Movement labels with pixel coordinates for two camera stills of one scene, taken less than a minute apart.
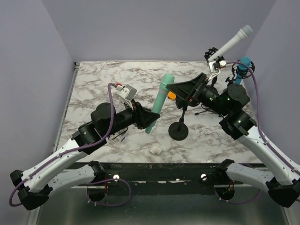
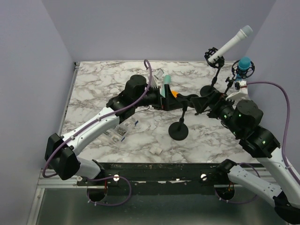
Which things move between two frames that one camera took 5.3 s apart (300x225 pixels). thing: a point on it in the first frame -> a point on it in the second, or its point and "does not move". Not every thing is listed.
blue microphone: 242,68 does not move
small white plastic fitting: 155,150 does not move
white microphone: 243,33 does not move
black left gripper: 143,119 -> 158,106
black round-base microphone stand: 179,131 does not move
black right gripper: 184,89 -> 220,99
